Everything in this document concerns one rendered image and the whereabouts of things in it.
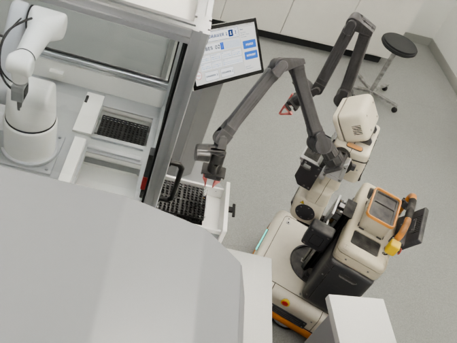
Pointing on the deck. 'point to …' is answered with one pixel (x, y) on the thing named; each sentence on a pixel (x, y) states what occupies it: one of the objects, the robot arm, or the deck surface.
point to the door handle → (174, 182)
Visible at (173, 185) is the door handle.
